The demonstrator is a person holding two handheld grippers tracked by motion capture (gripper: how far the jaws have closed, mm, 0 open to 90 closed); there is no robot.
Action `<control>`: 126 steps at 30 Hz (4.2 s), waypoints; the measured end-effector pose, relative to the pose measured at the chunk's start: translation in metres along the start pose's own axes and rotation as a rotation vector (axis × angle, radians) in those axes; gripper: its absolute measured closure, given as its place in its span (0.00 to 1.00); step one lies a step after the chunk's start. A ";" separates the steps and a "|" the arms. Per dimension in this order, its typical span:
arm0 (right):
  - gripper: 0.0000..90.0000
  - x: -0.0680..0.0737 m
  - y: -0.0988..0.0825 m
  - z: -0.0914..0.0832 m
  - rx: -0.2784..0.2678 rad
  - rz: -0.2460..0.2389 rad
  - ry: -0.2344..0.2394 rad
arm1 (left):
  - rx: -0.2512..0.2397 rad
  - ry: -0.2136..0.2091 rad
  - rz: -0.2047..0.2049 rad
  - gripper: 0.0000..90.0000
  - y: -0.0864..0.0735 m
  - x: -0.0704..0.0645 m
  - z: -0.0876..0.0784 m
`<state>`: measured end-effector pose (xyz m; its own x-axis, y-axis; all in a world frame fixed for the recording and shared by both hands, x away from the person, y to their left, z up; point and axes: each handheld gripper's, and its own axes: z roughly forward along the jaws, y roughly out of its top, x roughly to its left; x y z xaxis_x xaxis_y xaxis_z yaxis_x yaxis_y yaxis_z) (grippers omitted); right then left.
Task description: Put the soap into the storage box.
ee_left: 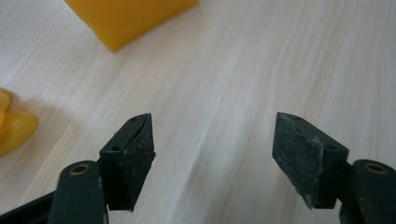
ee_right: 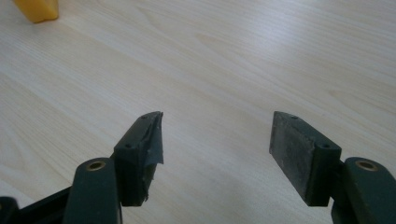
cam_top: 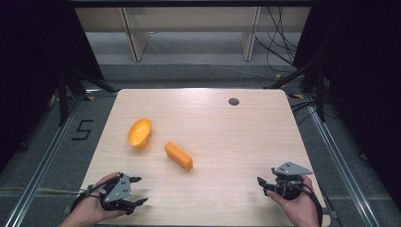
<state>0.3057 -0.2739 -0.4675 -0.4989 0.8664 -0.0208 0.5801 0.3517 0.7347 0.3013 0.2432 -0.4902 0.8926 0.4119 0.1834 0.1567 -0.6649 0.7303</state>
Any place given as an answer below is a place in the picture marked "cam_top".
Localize black curtain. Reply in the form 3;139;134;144
0;0;106;173
292;0;401;206

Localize orange plastic bowl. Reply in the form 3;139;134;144
127;117;153;150

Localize black floor cables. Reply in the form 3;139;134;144
288;99;320;127

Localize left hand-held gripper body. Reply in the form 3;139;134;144
99;172;134;213

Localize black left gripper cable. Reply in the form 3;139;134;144
69;176;122;214

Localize black tripod stand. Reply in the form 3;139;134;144
56;64;118;128
263;56;330;123

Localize orange rectangular block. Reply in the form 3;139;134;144
164;141;195;173

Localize black hanging cables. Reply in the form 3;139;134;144
253;6;300;74

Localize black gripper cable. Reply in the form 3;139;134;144
296;181;324;227
69;176;122;214

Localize aluminium floor rail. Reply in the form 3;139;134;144
2;89;120;227
285;93;381;227

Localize person's left hand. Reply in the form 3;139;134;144
67;171;128;225

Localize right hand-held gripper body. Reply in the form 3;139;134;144
270;161;314;201

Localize person's right hand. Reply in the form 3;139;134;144
273;174;321;225

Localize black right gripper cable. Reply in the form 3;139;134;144
296;181;324;227

